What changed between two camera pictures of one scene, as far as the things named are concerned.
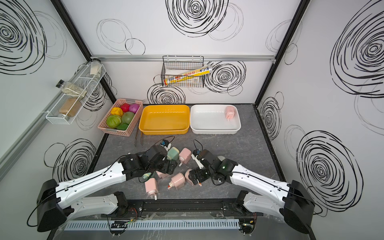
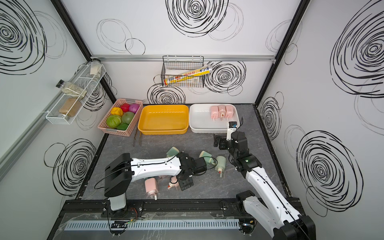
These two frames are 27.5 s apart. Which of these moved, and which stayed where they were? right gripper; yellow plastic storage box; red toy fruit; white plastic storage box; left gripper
Moved: left gripper; right gripper
Stayed: red toy fruit; yellow plastic storage box; white plastic storage box
